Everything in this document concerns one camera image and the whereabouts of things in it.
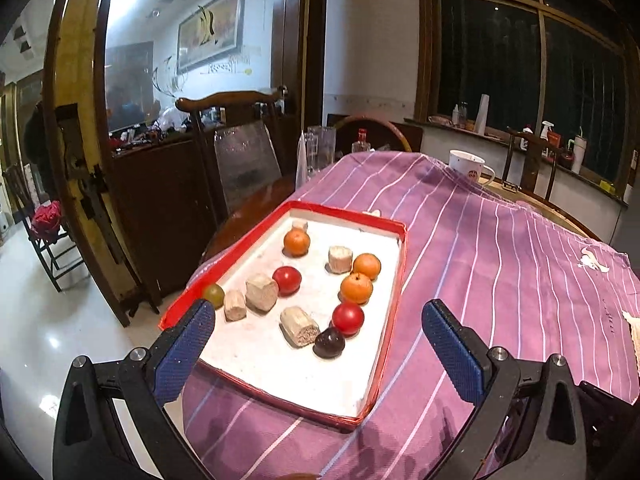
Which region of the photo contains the red white tray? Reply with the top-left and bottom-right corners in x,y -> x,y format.
159,201 -> 407,433

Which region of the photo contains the beige bread piece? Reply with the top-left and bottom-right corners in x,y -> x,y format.
245,273 -> 279,313
328,245 -> 353,274
279,306 -> 321,348

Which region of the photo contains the cluttered items pile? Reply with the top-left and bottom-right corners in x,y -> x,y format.
110,105 -> 201,148

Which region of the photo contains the white paper cup stack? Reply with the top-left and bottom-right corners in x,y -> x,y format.
474,93 -> 490,136

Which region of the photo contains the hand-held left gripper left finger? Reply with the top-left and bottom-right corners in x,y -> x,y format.
52,298 -> 217,480

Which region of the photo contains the folding chair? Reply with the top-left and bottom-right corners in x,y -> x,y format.
2,162 -> 86,293

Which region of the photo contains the dark framed window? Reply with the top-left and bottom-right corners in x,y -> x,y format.
417,0 -> 640,206

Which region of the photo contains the orange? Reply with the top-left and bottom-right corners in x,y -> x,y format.
283,228 -> 311,258
340,272 -> 374,306
352,253 -> 382,281

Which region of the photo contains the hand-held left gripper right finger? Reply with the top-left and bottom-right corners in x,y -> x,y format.
421,299 -> 587,480

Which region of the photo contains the white mug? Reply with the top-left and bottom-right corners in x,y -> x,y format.
448,150 -> 496,183

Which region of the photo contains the dark wooden cabinet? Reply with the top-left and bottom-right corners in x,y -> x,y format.
107,132 -> 226,306

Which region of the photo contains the framed fish painting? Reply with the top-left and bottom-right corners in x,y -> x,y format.
175,0 -> 248,76

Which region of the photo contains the dark purple round fruit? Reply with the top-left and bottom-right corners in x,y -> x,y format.
313,326 -> 346,360

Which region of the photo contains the red round fruit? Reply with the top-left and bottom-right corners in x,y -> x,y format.
331,301 -> 365,337
272,266 -> 303,297

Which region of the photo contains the arched wooden door frame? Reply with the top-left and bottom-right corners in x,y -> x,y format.
42,0 -> 161,328

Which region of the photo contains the red cloth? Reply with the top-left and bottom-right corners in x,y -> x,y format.
30,201 -> 63,241

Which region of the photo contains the dark wooden chair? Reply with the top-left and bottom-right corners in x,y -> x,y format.
175,89 -> 296,221

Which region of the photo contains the wooden armchair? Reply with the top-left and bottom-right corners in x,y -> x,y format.
502,126 -> 563,203

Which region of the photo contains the purple striped tablecloth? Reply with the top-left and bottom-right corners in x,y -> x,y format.
182,150 -> 640,480

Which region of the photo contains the white tumbler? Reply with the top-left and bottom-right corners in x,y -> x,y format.
571,127 -> 587,175

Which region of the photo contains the round backed wooden chair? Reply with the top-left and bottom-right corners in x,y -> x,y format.
327,115 -> 423,153

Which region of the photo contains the white window counter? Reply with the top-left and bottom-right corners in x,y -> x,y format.
405,117 -> 631,246

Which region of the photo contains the green round fruit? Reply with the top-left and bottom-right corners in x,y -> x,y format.
201,283 -> 225,309

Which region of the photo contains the clear glass jar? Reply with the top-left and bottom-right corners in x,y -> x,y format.
306,125 -> 337,173

